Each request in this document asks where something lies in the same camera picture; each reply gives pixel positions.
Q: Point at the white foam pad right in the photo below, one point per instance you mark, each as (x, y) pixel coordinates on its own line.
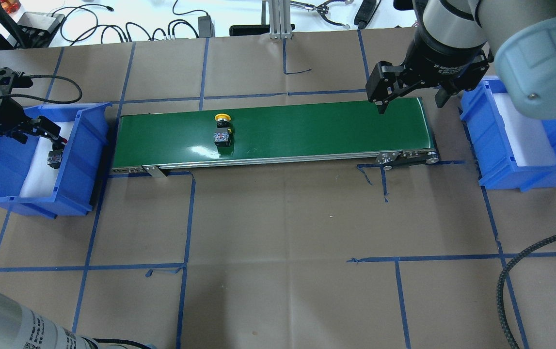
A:
(527, 138)

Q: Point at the black power adapter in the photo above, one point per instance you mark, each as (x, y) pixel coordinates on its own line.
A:
(205, 27)

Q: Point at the right blue plastic bin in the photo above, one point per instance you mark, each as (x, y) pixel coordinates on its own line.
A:
(498, 168)

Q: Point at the aluminium frame post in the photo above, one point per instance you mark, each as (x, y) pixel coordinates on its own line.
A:
(277, 14)

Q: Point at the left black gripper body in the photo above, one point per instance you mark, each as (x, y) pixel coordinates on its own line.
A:
(0, 115)

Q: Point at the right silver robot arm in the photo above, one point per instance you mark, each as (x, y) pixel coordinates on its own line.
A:
(456, 42)

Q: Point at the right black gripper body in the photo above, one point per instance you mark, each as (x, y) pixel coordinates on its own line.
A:
(440, 60)

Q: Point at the left blue plastic bin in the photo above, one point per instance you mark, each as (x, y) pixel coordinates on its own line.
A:
(86, 129)

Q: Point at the white foam pad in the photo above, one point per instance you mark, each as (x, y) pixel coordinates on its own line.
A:
(527, 138)
(41, 178)

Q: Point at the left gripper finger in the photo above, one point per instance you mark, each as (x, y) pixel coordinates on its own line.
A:
(20, 137)
(43, 127)

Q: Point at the white foam pad left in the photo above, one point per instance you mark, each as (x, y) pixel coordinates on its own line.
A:
(41, 178)

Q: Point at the green conveyor belt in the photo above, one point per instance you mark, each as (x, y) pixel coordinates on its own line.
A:
(278, 134)

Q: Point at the blue plastic bin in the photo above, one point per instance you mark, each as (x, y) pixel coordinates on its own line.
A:
(498, 168)
(86, 129)

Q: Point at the yellow push button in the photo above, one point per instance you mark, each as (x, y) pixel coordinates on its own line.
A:
(223, 135)

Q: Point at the red push button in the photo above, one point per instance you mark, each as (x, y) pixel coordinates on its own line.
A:
(55, 156)

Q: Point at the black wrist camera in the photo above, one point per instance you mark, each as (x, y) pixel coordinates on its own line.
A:
(10, 79)

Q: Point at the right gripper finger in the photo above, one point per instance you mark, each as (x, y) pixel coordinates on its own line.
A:
(384, 84)
(448, 89)

